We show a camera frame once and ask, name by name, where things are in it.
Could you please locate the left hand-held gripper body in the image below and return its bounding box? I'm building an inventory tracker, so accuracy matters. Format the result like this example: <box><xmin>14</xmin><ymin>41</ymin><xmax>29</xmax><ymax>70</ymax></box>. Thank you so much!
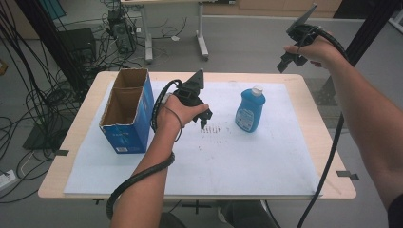
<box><xmin>173</xmin><ymin>68</ymin><xmax>205</xmax><ymax>107</ymax></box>

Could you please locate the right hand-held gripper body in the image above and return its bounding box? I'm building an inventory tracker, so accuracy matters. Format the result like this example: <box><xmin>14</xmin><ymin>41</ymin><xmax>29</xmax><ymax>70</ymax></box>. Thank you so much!
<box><xmin>285</xmin><ymin>3</ymin><xmax>321</xmax><ymax>45</ymax></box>

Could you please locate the blue bottle with white cap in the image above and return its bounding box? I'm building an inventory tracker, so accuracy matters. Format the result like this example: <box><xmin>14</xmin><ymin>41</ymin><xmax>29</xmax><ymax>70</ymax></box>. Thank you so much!
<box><xmin>234</xmin><ymin>85</ymin><xmax>267</xmax><ymax>134</ymax></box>

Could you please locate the blue cardboard box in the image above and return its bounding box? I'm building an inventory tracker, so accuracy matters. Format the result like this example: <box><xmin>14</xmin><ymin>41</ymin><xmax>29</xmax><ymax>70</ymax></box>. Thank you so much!
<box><xmin>99</xmin><ymin>67</ymin><xmax>156</xmax><ymax>155</ymax></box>

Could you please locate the person's right hand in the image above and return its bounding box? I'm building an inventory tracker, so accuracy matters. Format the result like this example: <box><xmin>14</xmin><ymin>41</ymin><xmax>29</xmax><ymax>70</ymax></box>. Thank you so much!
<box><xmin>283</xmin><ymin>31</ymin><xmax>346</xmax><ymax>70</ymax></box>

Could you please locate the person's left hand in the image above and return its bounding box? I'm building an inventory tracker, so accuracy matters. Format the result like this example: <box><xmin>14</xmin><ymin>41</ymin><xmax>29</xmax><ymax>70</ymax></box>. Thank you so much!
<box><xmin>156</xmin><ymin>94</ymin><xmax>210</xmax><ymax>135</ymax></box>

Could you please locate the dark floor mat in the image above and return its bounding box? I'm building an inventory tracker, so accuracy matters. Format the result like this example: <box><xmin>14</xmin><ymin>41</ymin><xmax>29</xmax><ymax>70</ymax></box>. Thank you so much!
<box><xmin>303</xmin><ymin>77</ymin><xmax>346</xmax><ymax>130</ymax></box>

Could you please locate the white table mat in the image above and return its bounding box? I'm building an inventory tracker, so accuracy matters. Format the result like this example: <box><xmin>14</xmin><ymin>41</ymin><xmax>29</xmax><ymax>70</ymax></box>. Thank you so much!
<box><xmin>63</xmin><ymin>80</ymin><xmax>323</xmax><ymax>197</ymax></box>

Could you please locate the black computer tower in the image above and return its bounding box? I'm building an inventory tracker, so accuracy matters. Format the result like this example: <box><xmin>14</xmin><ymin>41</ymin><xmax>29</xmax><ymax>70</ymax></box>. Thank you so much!
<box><xmin>106</xmin><ymin>9</ymin><xmax>137</xmax><ymax>55</ymax></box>

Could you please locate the white shoe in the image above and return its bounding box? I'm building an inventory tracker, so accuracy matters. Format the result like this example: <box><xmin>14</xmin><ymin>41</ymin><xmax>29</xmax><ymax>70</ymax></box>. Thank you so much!
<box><xmin>217</xmin><ymin>205</ymin><xmax>228</xmax><ymax>223</ymax></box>

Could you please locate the person's right leg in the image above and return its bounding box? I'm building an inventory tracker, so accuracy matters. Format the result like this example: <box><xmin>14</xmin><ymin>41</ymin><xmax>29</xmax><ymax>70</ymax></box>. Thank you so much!
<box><xmin>219</xmin><ymin>199</ymin><xmax>280</xmax><ymax>228</ymax></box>

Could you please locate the person's leg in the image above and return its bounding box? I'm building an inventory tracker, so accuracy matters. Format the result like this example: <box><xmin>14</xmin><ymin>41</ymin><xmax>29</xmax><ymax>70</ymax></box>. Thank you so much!
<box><xmin>219</xmin><ymin>199</ymin><xmax>280</xmax><ymax>228</ymax></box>
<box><xmin>158</xmin><ymin>212</ymin><xmax>188</xmax><ymax>228</ymax></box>

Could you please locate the person's left leg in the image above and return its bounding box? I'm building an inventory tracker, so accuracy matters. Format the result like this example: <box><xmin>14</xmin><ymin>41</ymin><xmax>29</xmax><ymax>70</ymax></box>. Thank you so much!
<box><xmin>158</xmin><ymin>212</ymin><xmax>188</xmax><ymax>228</ymax></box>

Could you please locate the black equipment box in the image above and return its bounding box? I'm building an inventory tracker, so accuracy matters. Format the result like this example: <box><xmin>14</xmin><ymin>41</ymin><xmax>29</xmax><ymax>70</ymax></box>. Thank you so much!
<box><xmin>57</xmin><ymin>28</ymin><xmax>98</xmax><ymax>65</ymax></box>

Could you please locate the black floor plate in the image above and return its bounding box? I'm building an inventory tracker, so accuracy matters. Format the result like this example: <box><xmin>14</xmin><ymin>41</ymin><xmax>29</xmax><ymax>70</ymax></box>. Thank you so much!
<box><xmin>22</xmin><ymin>113</ymin><xmax>74</xmax><ymax>152</ymax></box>

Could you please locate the white power strip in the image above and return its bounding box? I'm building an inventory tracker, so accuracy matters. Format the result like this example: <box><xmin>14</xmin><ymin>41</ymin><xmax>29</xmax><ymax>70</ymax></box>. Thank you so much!
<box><xmin>0</xmin><ymin>169</ymin><xmax>17</xmax><ymax>192</ymax></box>

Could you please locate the white desk frame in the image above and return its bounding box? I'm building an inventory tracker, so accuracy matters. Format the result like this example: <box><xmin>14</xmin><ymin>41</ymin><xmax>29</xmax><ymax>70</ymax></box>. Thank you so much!
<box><xmin>121</xmin><ymin>0</ymin><xmax>238</xmax><ymax>63</ymax></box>

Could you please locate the black metal frame post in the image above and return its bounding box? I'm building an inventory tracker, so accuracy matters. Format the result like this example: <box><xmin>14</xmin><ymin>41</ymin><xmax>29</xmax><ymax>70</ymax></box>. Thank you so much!
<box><xmin>313</xmin><ymin>0</ymin><xmax>403</xmax><ymax>107</ymax></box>
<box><xmin>14</xmin><ymin>0</ymin><xmax>90</xmax><ymax>93</ymax></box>

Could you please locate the black corrugated left gripper cable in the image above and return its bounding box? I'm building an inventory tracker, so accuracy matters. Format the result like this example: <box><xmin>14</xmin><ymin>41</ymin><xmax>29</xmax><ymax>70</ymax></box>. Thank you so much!
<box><xmin>106</xmin><ymin>79</ymin><xmax>184</xmax><ymax>221</ymax></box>

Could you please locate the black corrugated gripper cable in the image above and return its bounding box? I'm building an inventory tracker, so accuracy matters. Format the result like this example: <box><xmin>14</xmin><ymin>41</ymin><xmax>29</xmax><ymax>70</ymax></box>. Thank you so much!
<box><xmin>106</xmin><ymin>79</ymin><xmax>184</xmax><ymax>221</ymax></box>
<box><xmin>296</xmin><ymin>27</ymin><xmax>350</xmax><ymax>228</ymax></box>

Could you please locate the black corrugated right gripper cable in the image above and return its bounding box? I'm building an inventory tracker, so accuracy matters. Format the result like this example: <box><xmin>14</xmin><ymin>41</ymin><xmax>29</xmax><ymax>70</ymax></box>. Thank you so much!
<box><xmin>296</xmin><ymin>27</ymin><xmax>350</xmax><ymax>228</ymax></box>

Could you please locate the tangle of black cables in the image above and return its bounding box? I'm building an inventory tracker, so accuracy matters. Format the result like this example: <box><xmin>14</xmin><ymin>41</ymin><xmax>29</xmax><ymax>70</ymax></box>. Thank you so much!
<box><xmin>0</xmin><ymin>0</ymin><xmax>188</xmax><ymax>204</ymax></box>

